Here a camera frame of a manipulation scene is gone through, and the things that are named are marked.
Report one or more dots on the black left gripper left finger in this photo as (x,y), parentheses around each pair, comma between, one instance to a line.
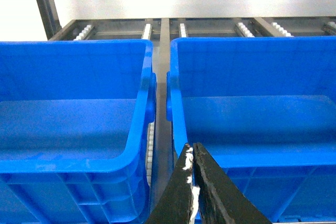
(179,201)

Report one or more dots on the large blue plastic crate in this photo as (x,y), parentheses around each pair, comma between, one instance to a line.
(265,110)

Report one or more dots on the left blue plastic crate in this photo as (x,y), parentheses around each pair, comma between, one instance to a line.
(74,121)

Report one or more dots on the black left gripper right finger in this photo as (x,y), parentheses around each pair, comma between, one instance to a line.
(220,201)

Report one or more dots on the metal roller rack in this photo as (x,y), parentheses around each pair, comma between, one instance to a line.
(162,77)

